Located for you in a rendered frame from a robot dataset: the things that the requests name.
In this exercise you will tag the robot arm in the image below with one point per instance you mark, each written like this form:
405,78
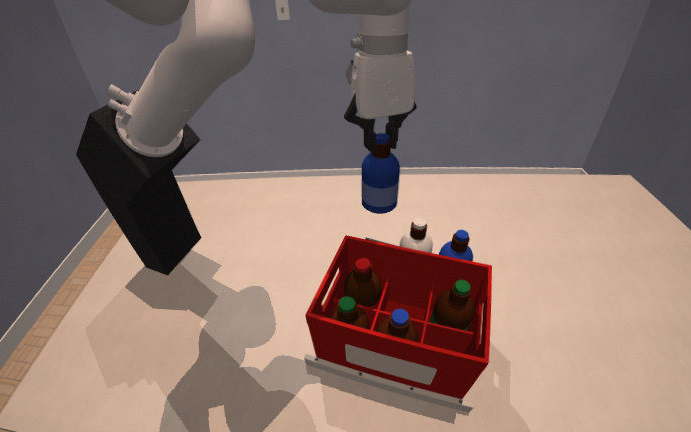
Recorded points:
216,42

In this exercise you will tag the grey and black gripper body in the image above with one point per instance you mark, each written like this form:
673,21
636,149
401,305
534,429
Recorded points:
384,87

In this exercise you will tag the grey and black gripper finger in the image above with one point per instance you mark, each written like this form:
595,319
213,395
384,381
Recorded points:
369,134
395,122

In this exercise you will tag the red bottle crate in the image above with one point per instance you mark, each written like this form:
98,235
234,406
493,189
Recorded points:
410,275

